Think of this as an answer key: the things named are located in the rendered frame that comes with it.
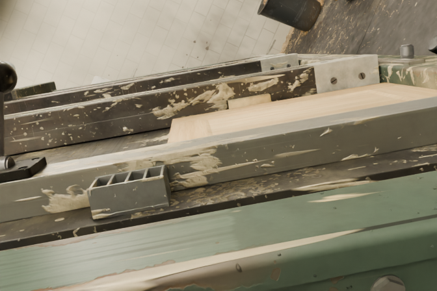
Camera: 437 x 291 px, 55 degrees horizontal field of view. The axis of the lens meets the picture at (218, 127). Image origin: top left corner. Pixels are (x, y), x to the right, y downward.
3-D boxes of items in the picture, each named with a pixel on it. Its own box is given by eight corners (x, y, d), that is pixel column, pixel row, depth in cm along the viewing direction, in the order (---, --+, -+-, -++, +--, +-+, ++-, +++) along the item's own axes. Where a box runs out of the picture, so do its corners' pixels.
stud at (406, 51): (417, 58, 80) (415, 43, 80) (404, 61, 80) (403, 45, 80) (410, 58, 83) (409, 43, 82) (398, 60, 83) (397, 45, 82)
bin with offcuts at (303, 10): (329, -7, 489) (280, -31, 480) (311, 34, 490) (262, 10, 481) (314, 2, 540) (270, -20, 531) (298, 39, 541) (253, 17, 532)
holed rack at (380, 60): (425, 62, 72) (424, 59, 72) (408, 65, 72) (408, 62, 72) (260, 55, 234) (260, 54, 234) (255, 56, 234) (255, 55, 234)
